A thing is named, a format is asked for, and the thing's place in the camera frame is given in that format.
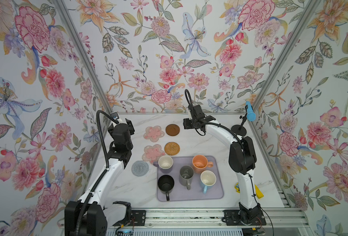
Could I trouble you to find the brown wooden coaster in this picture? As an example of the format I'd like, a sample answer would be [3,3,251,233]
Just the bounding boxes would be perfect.
[165,124,180,136]

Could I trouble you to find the grey knitted round coaster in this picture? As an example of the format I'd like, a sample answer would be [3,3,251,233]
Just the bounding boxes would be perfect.
[131,161,149,177]

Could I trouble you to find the pink flower coaster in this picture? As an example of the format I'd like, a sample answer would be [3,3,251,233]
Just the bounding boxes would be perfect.
[142,144,166,164]
[143,125,165,143]

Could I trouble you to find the woven rattan coaster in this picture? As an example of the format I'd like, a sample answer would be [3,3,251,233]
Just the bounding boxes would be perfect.
[164,142,180,156]

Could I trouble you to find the purple mug white inside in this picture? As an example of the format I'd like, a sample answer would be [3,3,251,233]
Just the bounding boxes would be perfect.
[153,155,174,174]

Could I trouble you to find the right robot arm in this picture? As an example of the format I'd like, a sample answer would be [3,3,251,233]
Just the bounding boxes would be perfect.
[183,105,263,225]

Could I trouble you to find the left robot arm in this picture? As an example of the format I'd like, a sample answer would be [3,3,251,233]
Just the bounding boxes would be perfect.
[64,119,135,236]

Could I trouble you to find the orange mug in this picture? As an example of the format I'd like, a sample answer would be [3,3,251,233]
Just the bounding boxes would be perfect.
[192,155,213,174]

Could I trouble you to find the blue microphone on stand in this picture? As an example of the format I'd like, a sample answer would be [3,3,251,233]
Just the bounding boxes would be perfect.
[231,101,257,138]

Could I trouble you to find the grey mug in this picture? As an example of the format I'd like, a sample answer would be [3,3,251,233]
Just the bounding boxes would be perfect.
[179,165,194,190]

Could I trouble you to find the black mug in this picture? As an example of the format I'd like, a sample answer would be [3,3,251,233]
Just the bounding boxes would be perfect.
[157,175,175,201]

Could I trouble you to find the light blue mug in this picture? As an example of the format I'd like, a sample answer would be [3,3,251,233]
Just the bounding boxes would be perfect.
[200,170,217,194]

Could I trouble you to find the lavender tray mat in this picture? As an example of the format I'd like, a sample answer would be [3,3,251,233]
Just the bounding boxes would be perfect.
[154,155,224,202]

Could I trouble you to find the yellow blue sticker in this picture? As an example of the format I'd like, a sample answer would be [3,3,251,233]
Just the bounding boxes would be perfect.
[235,183,240,193]

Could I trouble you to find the yellow tag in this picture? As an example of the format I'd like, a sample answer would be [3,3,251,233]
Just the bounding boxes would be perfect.
[255,186,264,199]

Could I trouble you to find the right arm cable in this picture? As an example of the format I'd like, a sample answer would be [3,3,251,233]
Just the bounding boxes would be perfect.
[184,89,273,236]

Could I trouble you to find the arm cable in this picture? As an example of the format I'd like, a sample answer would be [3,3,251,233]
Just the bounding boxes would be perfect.
[73,110,120,236]
[184,89,273,236]

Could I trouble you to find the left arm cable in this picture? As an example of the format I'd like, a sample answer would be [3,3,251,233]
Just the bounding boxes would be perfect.
[73,110,120,236]

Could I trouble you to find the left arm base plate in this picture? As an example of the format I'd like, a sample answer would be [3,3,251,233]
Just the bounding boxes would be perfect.
[131,210,146,227]

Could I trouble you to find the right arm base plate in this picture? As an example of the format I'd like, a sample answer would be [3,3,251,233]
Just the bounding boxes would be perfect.
[222,209,267,226]

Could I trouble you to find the aluminium front rail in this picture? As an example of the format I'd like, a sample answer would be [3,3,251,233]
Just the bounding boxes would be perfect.
[103,207,310,229]

